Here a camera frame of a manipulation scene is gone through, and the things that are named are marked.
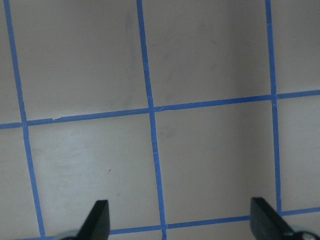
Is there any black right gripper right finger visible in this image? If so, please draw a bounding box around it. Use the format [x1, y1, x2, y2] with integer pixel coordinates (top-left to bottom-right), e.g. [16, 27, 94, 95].
[250, 197, 296, 240]

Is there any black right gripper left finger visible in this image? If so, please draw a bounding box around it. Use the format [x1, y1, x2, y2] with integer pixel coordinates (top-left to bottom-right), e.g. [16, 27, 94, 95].
[76, 200, 110, 240]

